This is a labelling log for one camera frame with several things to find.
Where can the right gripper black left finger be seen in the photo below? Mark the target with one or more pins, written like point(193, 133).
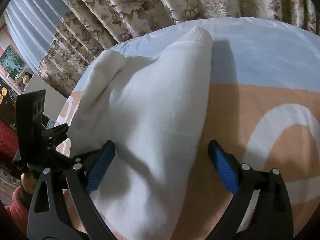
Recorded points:
point(48, 214)

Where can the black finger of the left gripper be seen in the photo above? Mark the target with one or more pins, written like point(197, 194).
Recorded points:
point(75, 158)
point(53, 137)

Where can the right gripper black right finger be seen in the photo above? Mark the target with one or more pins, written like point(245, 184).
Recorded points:
point(260, 207)

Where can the white knitted sweater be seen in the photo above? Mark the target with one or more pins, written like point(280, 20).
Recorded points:
point(153, 109)

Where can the left hand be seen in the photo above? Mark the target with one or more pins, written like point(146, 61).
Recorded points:
point(28, 182)

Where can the beige cabinet side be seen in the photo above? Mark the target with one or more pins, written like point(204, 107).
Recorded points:
point(54, 101)

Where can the green framed picture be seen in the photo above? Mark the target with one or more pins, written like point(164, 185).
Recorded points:
point(11, 62)

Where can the orange white blue bedsheet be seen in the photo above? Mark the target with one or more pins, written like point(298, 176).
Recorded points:
point(263, 108)

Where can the light blue sheer curtain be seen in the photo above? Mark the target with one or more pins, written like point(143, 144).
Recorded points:
point(32, 25)

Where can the floral beige curtain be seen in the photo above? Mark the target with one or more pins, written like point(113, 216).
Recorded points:
point(87, 27)

